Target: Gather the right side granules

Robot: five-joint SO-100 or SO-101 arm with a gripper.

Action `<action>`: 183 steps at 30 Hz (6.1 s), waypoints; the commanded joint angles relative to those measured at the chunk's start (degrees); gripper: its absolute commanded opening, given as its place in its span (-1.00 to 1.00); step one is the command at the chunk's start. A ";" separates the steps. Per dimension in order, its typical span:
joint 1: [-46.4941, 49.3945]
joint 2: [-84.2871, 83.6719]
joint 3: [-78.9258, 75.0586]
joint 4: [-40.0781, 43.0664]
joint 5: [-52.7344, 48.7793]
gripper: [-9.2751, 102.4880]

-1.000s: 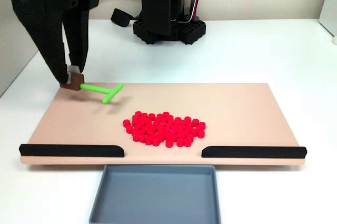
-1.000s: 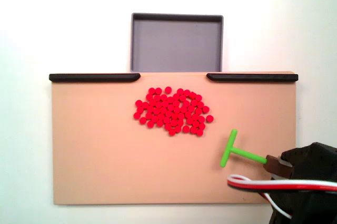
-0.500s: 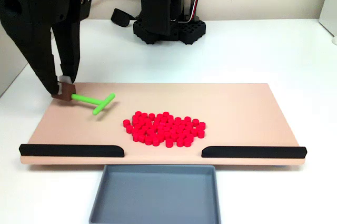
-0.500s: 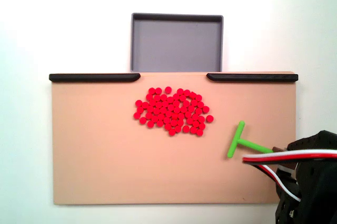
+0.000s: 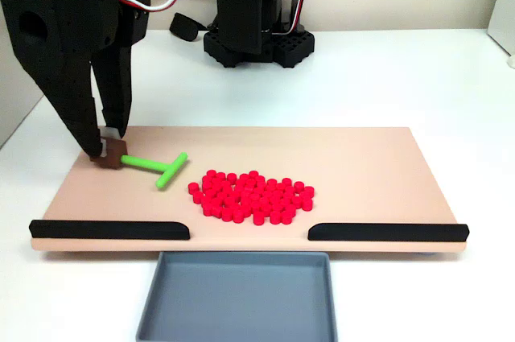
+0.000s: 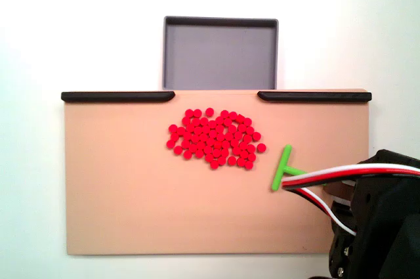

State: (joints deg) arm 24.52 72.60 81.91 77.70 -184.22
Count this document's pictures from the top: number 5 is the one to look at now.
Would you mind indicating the beige flat board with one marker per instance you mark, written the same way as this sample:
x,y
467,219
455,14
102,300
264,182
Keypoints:
x,y
322,165

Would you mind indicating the black foam rail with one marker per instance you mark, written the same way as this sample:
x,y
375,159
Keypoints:
x,y
386,232
104,230

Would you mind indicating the grey plastic tray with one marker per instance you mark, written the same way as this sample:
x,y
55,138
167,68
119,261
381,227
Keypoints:
x,y
241,302

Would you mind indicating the black table clamp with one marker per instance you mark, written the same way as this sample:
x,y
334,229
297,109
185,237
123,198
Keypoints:
x,y
183,27

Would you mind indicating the white round knob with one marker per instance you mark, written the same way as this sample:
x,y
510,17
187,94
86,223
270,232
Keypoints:
x,y
511,61

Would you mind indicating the red cylindrical granule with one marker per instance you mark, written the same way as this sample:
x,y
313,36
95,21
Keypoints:
x,y
207,209
286,218
197,196
286,182
308,191
209,175
193,188
298,186
298,202
275,217
216,210
231,177
258,218
307,203
220,175
227,214
253,174
237,217
272,183
244,177

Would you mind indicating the green T pusher brown block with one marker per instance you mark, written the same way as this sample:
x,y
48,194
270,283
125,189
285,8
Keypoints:
x,y
141,162

